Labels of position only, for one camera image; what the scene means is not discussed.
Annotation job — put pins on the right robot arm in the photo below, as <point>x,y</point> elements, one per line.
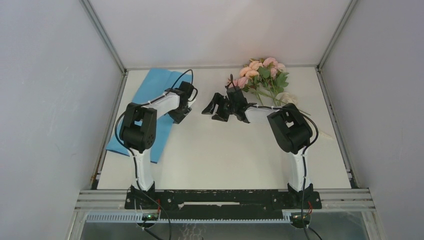
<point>289,126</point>

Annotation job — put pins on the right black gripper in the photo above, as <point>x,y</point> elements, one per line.
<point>218,97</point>

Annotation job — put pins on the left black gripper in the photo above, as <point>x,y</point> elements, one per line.
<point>178,117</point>

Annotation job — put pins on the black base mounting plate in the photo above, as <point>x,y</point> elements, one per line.
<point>249,205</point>

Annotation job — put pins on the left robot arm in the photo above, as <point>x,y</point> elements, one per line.
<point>138,130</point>

